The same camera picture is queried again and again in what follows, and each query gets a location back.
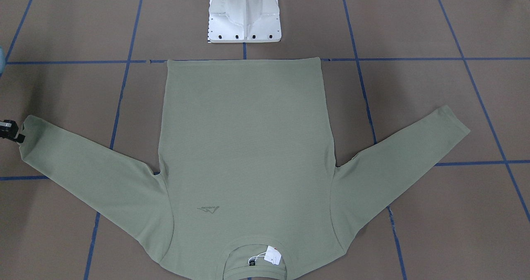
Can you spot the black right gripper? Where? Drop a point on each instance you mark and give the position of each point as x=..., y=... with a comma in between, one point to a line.
x=9, y=130

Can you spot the olive green long-sleeve shirt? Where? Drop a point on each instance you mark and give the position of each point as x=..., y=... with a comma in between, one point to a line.
x=247, y=160

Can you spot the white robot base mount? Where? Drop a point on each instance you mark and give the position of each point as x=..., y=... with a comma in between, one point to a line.
x=244, y=21

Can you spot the white paper hang tag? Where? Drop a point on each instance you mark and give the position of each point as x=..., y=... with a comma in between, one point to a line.
x=272, y=255

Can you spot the brown paper table cover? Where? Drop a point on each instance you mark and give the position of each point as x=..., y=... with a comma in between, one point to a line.
x=97, y=68

